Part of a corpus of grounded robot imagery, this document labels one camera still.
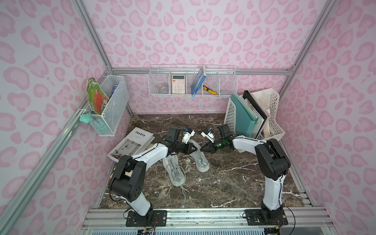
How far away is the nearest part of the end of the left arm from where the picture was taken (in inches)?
28.1

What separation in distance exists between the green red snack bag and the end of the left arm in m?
0.35

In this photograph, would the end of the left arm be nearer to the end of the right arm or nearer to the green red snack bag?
the end of the right arm
